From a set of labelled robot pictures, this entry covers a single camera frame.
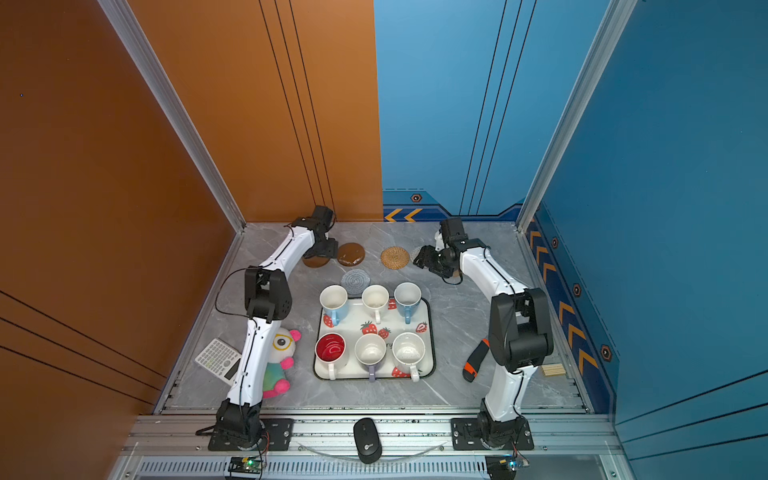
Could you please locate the matte brown round coaster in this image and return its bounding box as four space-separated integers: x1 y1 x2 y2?
302 256 330 269

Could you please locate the glossy brown round coaster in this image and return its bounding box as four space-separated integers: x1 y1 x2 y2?
336 242 366 267

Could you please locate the grey woven round coaster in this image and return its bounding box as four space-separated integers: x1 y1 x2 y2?
341 269 371 296

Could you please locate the tan rattan round coaster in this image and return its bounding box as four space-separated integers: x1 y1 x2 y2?
380 246 410 270

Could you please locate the light blue mug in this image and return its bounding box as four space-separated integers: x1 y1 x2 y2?
319 285 349 326

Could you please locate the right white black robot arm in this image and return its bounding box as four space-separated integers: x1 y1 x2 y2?
414 218 554 451

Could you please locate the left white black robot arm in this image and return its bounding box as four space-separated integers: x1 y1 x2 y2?
208 206 338 451

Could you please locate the white mug back middle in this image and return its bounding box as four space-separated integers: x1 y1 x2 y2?
361 285 390 325

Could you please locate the white mug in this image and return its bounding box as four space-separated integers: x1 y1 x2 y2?
392 332 426 382
361 285 390 325

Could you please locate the white mug front right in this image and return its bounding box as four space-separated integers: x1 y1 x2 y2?
392 332 426 382

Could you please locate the red inside mug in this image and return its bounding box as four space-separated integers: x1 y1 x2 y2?
314 333 349 381

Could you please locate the white strawberry tray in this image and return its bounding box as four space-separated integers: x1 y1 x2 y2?
314 298 436 382

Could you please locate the black orange utility knife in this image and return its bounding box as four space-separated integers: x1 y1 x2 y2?
462 338 490 383

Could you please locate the purple mug front middle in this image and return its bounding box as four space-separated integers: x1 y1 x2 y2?
354 333 387 382

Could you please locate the pink panda plush toy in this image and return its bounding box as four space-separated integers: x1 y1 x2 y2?
263 328 302 398

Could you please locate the small wooden block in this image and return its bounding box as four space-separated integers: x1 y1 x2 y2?
540 363 567 377

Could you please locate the white calculator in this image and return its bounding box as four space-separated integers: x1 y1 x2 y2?
194 338 241 386

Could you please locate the black computer mouse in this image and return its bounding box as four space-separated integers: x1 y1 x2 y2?
353 417 383 464

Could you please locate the right green circuit board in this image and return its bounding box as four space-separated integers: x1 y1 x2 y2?
485 455 530 480

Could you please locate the green circuit board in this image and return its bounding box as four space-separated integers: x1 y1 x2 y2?
485 455 530 480
226 456 265 479

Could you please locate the left green circuit board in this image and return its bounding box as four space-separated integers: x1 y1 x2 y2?
226 456 265 479

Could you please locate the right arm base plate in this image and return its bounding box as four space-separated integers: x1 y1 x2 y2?
451 416 535 451

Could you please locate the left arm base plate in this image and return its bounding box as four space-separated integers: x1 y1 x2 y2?
208 417 294 452

